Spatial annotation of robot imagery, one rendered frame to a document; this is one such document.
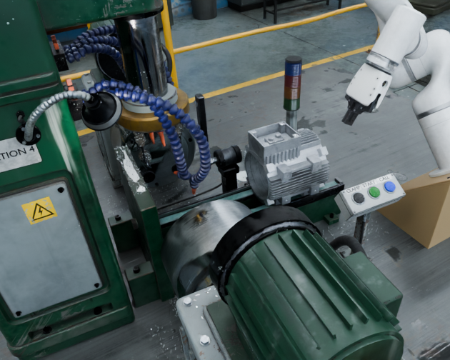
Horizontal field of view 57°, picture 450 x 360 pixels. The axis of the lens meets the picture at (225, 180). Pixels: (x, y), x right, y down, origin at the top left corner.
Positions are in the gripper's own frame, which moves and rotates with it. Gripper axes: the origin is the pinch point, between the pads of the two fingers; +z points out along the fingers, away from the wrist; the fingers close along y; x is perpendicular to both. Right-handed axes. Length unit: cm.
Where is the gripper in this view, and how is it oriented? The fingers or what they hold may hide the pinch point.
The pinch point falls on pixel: (349, 117)
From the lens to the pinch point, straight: 127.7
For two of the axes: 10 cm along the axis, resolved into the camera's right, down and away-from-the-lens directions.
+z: -4.0, 8.3, 3.9
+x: -8.2, -1.3, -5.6
